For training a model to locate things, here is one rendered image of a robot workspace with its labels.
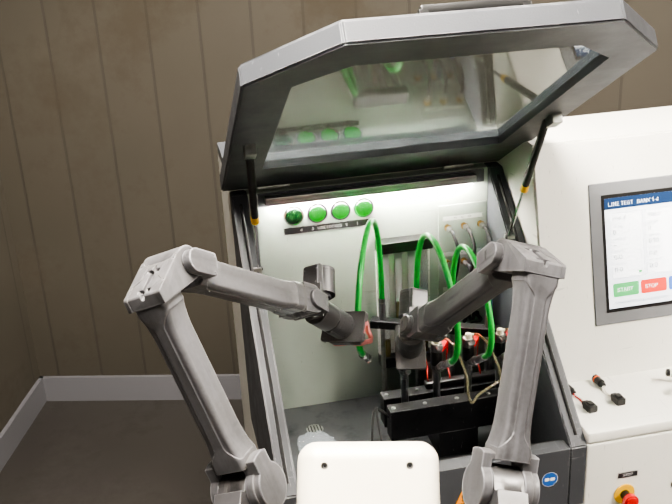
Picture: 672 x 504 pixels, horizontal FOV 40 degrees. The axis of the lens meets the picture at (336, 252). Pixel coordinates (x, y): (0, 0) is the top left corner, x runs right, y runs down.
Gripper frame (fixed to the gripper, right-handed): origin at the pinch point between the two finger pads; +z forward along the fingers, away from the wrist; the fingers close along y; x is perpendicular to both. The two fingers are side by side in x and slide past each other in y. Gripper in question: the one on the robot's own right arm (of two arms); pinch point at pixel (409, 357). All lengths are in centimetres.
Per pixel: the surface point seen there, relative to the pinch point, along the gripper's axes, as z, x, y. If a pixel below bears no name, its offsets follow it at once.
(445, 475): -1.0, -6.9, -27.1
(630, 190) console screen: -3, -55, 40
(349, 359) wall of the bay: 33.4, 15.4, 9.3
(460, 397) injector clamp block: 13.6, -12.2, -6.3
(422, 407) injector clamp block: 10.7, -2.8, -9.3
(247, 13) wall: 80, 55, 159
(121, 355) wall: 184, 123, 56
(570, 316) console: 9.5, -39.6, 12.3
